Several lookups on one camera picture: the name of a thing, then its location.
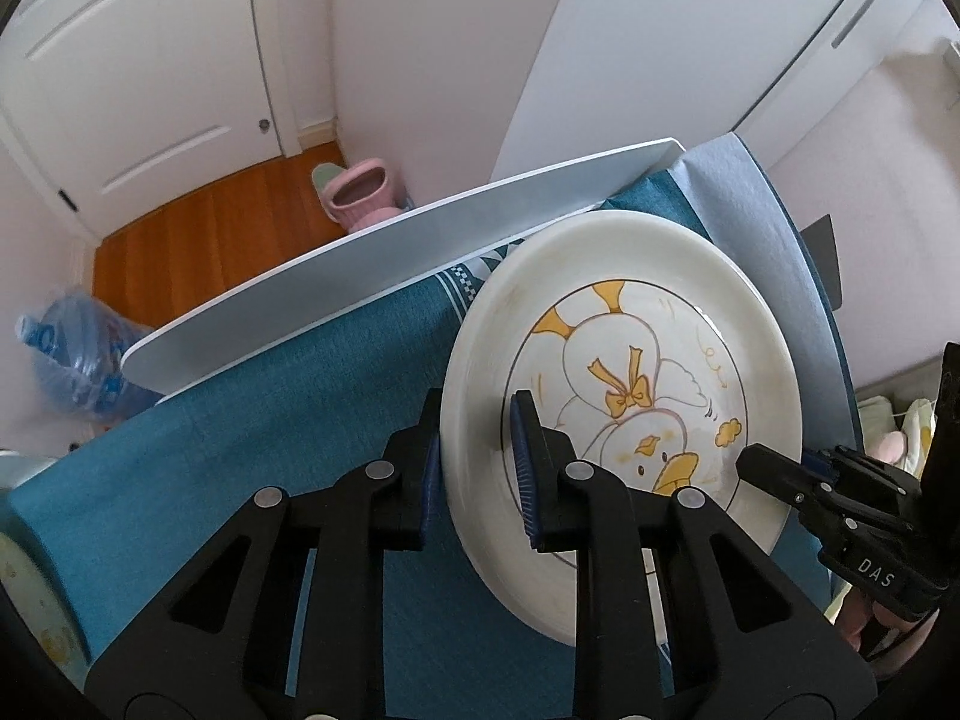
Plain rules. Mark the blue plastic bag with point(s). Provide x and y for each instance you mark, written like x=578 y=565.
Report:
x=75 y=360

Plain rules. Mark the pink slippers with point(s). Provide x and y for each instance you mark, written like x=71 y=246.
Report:
x=360 y=195

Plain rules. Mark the person's right hand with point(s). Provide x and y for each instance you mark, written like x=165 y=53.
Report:
x=892 y=634

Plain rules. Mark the cream plate with duck print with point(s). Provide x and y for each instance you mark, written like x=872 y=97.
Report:
x=637 y=292

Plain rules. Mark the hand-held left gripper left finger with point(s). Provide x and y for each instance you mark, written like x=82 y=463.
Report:
x=429 y=480

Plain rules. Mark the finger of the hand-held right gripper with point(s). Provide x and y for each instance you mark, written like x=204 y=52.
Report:
x=780 y=476
x=862 y=474

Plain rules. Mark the white board panel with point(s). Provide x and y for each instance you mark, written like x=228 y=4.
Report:
x=360 y=277

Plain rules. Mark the white wardrobe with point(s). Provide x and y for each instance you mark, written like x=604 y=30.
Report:
x=675 y=37

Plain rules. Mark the pile of soft cloths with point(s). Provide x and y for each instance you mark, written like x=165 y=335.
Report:
x=900 y=427

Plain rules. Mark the teal tablecloth with white pattern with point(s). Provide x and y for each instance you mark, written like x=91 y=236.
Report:
x=300 y=375

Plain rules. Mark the white panelled interior door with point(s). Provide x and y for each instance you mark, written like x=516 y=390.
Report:
x=135 y=67

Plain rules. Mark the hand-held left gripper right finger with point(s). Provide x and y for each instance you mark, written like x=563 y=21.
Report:
x=523 y=457

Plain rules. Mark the pale green object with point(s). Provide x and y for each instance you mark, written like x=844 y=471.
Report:
x=324 y=178

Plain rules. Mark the cream printed plate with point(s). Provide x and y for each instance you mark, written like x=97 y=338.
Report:
x=37 y=607

